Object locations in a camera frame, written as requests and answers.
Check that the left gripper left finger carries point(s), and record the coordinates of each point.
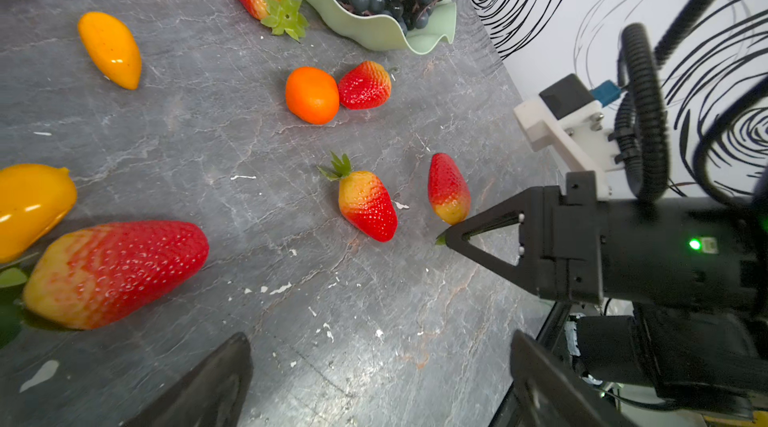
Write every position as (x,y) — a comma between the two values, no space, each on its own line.
(211,394)

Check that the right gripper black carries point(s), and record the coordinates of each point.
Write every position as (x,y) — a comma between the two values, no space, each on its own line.
(544,241)

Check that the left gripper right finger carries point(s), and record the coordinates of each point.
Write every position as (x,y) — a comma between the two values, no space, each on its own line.
(551,395)

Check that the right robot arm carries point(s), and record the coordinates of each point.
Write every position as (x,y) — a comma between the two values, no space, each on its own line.
(670,295)

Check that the fake orange by bowl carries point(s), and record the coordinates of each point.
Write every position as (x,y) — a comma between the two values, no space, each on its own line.
(312,95)

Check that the fake kumquat middle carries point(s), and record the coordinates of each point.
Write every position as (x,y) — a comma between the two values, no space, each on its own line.
(34,199)

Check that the fake kumquat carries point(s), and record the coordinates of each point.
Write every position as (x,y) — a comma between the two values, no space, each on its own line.
(34,199)
(112,48)

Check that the fake kumquat upper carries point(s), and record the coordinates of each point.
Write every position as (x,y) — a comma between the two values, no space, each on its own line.
(112,48)

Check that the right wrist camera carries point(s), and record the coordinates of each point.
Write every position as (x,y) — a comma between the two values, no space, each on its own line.
(568,118)

